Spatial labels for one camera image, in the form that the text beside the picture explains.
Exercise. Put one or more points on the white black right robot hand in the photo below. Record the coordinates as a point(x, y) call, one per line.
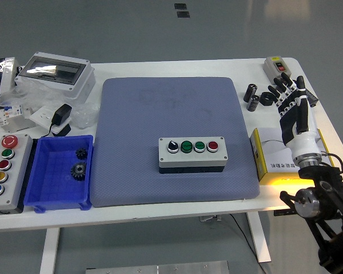
point(303, 142)

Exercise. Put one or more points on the grey four-button control box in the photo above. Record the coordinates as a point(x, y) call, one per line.
point(193, 161)

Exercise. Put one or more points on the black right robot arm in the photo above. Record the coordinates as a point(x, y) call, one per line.
point(317, 174)

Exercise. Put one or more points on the grey five-button control box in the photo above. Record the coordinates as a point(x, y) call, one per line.
point(17, 171)

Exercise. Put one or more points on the white yellow cardboard box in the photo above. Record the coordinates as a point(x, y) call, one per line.
point(270, 154)

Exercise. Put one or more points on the black module green terminal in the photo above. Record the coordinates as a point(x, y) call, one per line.
point(313, 99)

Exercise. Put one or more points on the black hex nut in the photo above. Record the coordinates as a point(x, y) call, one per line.
point(264, 98)

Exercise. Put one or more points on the black cylindrical capacitor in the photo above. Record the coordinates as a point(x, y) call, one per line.
point(253, 103)
point(250, 92)

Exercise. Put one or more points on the black table control panel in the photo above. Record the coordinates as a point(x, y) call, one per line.
point(283, 213)

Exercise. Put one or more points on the white table leg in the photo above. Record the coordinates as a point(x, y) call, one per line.
point(49, 251)
point(260, 239)

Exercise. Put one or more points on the blue-grey mat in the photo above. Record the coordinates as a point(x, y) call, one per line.
point(131, 157)

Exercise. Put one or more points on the black floor plate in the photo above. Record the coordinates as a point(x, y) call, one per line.
point(180, 6)
point(183, 14)

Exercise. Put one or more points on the silver metal plate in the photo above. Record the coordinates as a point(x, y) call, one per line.
point(160, 269)

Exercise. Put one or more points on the small black gear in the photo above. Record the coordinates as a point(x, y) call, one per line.
point(81, 153)

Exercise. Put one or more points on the large black gear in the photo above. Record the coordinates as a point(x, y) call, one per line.
point(79, 170)

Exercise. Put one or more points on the grey distribution box clear lid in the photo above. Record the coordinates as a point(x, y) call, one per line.
point(83, 80)

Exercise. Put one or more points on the black power adapter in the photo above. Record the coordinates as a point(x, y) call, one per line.
point(61, 114)

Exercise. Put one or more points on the blue plastic bin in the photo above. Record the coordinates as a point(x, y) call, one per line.
point(54, 182)

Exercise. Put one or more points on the clear plastic bag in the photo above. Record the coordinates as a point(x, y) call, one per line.
point(45, 97)

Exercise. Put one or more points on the white power socket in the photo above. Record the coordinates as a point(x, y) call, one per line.
point(41, 115)

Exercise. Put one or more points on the white circuit breaker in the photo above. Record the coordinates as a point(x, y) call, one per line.
point(14, 120)

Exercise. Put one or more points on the black silver packaged device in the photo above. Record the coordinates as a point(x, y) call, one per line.
point(5, 74)

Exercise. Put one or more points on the grey two-button switch box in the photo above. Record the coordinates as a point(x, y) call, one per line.
point(271, 68)

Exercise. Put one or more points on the grey bracket under table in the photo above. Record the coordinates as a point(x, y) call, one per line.
point(210, 218)

